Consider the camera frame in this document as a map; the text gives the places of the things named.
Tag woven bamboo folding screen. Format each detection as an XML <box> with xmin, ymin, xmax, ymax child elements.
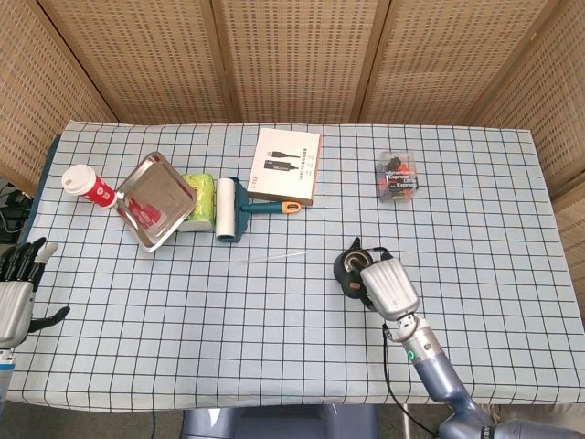
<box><xmin>0</xmin><ymin>0</ymin><xmax>585</xmax><ymax>321</ymax></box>

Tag green white tissue pack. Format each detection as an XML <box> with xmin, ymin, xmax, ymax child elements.
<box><xmin>176</xmin><ymin>172</ymin><xmax>217</xmax><ymax>234</ymax></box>

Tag dark green kettle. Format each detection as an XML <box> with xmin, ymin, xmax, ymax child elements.
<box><xmin>332</xmin><ymin>237</ymin><xmax>394</xmax><ymax>287</ymax></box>

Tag clear glass stirring rod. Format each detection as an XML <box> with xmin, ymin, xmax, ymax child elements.
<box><xmin>237</xmin><ymin>250</ymin><xmax>310</xmax><ymax>264</ymax></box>

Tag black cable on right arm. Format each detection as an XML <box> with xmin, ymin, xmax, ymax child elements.
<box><xmin>380</xmin><ymin>322</ymin><xmax>441</xmax><ymax>436</ymax></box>

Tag white cable product box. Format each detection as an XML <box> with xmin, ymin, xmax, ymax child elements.
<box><xmin>246</xmin><ymin>127</ymin><xmax>324</xmax><ymax>209</ymax></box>

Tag stainless steel rectangular tray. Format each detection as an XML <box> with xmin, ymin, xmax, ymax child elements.
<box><xmin>113</xmin><ymin>151</ymin><xmax>198</xmax><ymax>253</ymax></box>

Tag teal lint roller orange handle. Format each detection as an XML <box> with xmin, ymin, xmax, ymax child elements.
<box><xmin>214</xmin><ymin>177</ymin><xmax>303</xmax><ymax>244</ymax></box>

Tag dark kettle lid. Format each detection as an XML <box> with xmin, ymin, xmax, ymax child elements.
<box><xmin>340</xmin><ymin>269</ymin><xmax>372</xmax><ymax>304</ymax></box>

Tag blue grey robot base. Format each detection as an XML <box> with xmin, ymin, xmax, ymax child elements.
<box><xmin>180</xmin><ymin>403</ymin><xmax>380</xmax><ymax>439</ymax></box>

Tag clear box of binder clips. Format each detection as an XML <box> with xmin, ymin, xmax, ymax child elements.
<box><xmin>375</xmin><ymin>149</ymin><xmax>422</xmax><ymax>204</ymax></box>

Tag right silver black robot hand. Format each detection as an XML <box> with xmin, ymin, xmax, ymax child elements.
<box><xmin>358</xmin><ymin>258</ymin><xmax>421</xmax><ymax>321</ymax></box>

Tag blue checkered tablecloth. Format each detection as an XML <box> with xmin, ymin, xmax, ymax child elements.
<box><xmin>7</xmin><ymin>119</ymin><xmax>585</xmax><ymax>413</ymax></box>

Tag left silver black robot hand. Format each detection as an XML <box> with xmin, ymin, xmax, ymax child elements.
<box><xmin>0</xmin><ymin>236</ymin><xmax>71</xmax><ymax>348</ymax></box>

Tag red and white cup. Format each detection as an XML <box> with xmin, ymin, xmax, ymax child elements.
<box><xmin>61</xmin><ymin>164</ymin><xmax>117</xmax><ymax>209</ymax></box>

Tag black cables on floor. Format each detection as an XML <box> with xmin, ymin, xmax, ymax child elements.
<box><xmin>0</xmin><ymin>181</ymin><xmax>34</xmax><ymax>243</ymax></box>

